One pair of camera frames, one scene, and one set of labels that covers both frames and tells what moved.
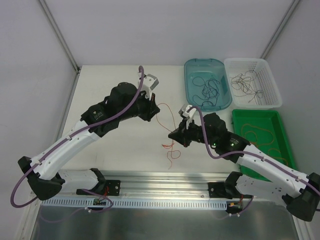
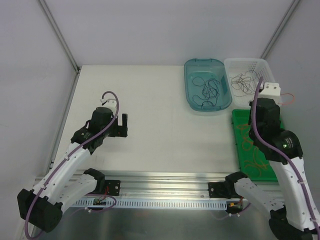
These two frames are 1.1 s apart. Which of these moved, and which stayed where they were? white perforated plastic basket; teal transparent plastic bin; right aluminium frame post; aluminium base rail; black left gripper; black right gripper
Moved: black right gripper; black left gripper
Stayed: aluminium base rail; teal transparent plastic bin; white perforated plastic basket; right aluminium frame post
